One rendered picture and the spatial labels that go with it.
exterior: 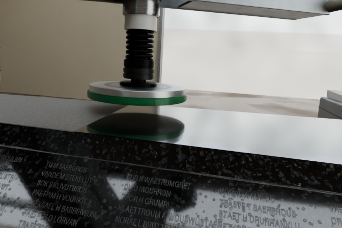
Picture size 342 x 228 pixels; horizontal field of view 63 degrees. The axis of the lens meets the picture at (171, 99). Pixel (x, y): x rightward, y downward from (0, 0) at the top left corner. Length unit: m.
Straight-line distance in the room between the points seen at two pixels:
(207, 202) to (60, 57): 6.21
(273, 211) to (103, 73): 5.76
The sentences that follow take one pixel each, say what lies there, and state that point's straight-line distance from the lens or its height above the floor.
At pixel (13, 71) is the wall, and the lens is 7.20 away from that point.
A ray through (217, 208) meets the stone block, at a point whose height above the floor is 0.79.
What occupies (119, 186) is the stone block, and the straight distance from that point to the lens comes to 0.39.
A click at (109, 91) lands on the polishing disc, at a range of 0.55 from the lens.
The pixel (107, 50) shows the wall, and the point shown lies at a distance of 5.98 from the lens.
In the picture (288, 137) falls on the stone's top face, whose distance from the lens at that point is 0.51.
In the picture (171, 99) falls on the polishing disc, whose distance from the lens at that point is 0.55.
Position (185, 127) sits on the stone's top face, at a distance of 0.50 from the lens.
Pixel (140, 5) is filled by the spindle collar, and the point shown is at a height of 1.07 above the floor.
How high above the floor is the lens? 0.97
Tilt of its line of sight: 8 degrees down
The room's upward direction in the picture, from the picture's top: 3 degrees clockwise
